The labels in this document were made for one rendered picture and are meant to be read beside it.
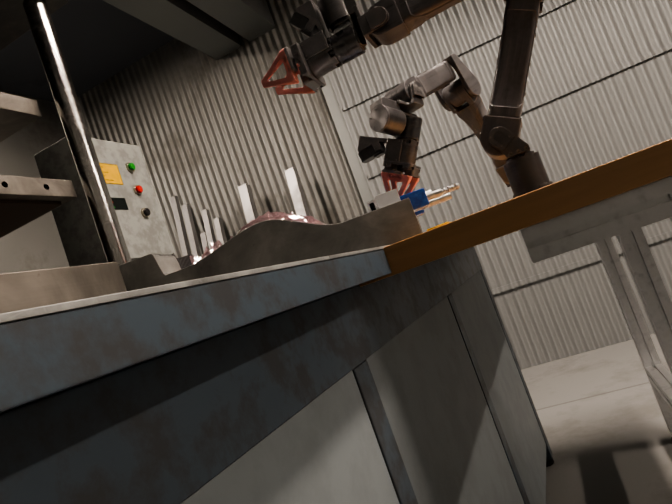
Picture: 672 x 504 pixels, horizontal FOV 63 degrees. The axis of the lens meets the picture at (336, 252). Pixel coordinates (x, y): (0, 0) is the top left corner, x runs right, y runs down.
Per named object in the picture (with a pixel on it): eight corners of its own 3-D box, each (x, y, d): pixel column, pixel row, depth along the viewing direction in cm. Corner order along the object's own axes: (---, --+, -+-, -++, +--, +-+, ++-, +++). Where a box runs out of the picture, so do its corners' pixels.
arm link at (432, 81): (403, 78, 120) (461, 49, 141) (375, 98, 127) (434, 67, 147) (431, 127, 122) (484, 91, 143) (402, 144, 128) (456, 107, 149)
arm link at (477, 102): (529, 178, 147) (459, 81, 138) (508, 188, 152) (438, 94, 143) (534, 166, 151) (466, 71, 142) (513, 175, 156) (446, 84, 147)
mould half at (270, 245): (413, 243, 104) (392, 189, 105) (422, 233, 78) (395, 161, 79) (170, 331, 107) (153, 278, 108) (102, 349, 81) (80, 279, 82)
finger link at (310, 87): (259, 70, 109) (299, 47, 106) (275, 79, 116) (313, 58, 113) (271, 101, 109) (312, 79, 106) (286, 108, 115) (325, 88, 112)
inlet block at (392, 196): (463, 203, 88) (451, 172, 89) (467, 199, 83) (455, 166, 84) (386, 231, 89) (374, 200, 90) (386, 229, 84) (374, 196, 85)
